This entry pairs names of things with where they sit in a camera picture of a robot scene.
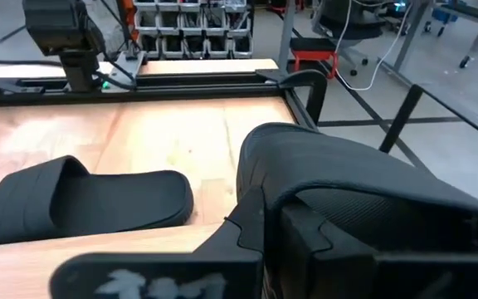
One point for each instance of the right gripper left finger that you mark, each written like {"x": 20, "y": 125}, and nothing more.
{"x": 222, "y": 274}

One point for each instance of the black office chair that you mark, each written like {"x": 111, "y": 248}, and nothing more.
{"x": 355, "y": 29}

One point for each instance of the rack of small parts bins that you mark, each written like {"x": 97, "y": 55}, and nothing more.
{"x": 193, "y": 29}

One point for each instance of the blue plastic bin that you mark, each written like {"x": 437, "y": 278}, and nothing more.
{"x": 444, "y": 16}

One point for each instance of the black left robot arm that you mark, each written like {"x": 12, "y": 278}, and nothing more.
{"x": 56, "y": 25}

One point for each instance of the black rubber slide sandal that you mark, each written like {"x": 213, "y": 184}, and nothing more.
{"x": 118, "y": 199}
{"x": 326, "y": 162}

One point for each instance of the black aluminium rig frame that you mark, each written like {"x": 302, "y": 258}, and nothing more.
{"x": 201, "y": 89}

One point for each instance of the red and black step stool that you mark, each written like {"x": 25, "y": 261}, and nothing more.
{"x": 313, "y": 54}

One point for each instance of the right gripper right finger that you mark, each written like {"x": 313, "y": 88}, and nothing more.
{"x": 347, "y": 278}

